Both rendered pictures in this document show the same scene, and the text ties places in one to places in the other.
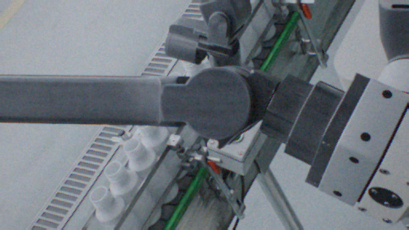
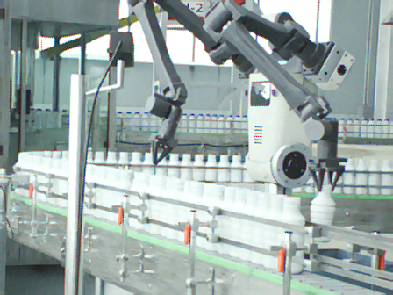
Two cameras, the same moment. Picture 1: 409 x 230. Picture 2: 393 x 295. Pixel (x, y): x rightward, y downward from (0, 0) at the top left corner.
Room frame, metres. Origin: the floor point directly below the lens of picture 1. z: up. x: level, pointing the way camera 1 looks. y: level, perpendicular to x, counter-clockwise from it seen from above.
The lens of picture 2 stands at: (0.18, 3.34, 1.33)
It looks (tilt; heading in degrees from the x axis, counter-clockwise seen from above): 3 degrees down; 286
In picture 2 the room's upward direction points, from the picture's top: 2 degrees clockwise
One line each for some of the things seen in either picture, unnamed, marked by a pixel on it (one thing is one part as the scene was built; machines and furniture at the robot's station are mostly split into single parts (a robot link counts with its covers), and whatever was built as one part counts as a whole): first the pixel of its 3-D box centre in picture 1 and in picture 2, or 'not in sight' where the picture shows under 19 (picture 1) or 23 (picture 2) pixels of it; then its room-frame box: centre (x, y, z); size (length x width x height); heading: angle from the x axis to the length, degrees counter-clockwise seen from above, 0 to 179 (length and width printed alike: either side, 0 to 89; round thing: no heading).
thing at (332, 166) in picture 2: not in sight; (327, 176); (0.49, 0.30, 1.18); 0.07 x 0.07 x 0.09; 39
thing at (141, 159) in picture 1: (149, 170); (111, 193); (1.18, 0.16, 1.08); 0.06 x 0.06 x 0.17
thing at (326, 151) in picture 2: not in sight; (326, 151); (0.49, 0.31, 1.25); 0.10 x 0.07 x 0.07; 39
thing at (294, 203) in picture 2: not in sight; (290, 234); (0.49, 1.05, 1.08); 0.06 x 0.06 x 0.17
